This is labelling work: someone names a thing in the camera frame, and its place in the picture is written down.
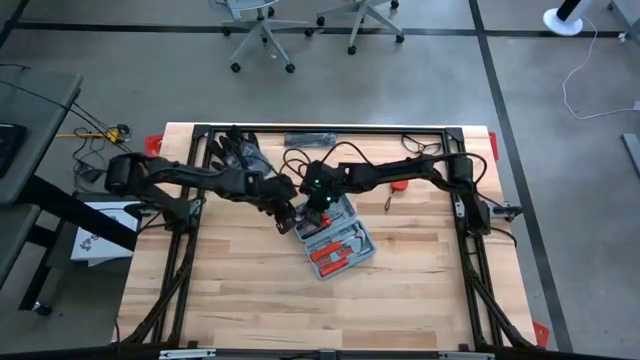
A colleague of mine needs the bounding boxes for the black aluminium table frame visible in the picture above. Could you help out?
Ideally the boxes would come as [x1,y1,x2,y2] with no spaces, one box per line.
[117,123,539,351]

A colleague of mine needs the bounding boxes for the red-handled screwdriver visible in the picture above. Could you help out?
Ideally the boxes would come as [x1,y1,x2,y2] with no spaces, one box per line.
[317,244,375,280]

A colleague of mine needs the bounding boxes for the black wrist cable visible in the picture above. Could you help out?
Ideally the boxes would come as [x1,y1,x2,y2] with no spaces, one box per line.
[319,140,377,167]
[279,147,314,186]

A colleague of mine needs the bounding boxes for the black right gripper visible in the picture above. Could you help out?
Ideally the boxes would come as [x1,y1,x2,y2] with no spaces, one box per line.
[298,160,351,227]

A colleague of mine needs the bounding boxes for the black zip tie bag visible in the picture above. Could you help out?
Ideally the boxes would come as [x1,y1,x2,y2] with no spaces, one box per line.
[283,131,338,148]

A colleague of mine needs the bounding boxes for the red tape measure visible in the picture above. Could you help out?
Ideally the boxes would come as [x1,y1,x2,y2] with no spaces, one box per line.
[383,178,410,212]

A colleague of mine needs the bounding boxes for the white floor cable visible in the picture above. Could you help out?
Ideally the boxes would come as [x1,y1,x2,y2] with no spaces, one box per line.
[561,17,640,121]

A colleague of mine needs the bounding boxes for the grey plastic tool case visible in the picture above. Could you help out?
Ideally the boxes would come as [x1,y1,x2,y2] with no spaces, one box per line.
[292,193,378,281]

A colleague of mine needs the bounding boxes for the silver metal bracket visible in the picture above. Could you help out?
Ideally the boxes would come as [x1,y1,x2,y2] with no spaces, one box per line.
[438,351,495,360]
[158,349,216,360]

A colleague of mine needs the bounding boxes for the grey office chair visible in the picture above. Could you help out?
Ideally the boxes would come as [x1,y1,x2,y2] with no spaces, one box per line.
[208,0,321,75]
[315,0,406,56]

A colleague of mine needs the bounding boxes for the white cardboard box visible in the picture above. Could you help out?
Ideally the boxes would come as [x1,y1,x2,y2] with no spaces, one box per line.
[69,200,141,269]

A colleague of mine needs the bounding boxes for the white round fan base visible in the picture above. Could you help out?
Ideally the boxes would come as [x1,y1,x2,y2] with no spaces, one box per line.
[542,0,594,37]

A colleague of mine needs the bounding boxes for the black table leg beam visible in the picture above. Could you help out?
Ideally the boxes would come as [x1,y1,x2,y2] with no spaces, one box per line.
[18,175,139,315]

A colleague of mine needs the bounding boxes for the yellow cable connector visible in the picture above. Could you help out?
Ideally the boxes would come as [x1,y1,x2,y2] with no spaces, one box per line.
[55,124,132,146]

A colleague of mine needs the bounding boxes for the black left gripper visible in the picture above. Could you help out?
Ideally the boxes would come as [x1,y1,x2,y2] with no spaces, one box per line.
[249,172,301,236]

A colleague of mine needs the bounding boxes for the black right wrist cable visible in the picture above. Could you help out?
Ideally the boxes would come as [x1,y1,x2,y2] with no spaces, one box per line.
[319,140,377,167]

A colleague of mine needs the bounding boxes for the grey desk corner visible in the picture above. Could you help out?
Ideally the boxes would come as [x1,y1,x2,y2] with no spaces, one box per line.
[607,0,640,36]

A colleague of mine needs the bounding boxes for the clear safety glasses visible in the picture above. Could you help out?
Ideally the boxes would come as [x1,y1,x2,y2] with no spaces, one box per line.
[400,133,443,157]

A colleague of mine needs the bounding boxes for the black keyboard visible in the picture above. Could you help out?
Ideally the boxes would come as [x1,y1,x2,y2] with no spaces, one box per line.
[0,123,27,180]

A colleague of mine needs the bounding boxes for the black power adapter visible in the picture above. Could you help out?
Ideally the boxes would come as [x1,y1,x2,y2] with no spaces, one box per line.
[74,162,106,184]

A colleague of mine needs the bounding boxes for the grey side table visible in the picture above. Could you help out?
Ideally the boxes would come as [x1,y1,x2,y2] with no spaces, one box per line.
[0,67,84,206]
[0,203,42,289]

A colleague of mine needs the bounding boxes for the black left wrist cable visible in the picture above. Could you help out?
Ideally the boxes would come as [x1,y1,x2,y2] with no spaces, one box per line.
[279,147,314,186]

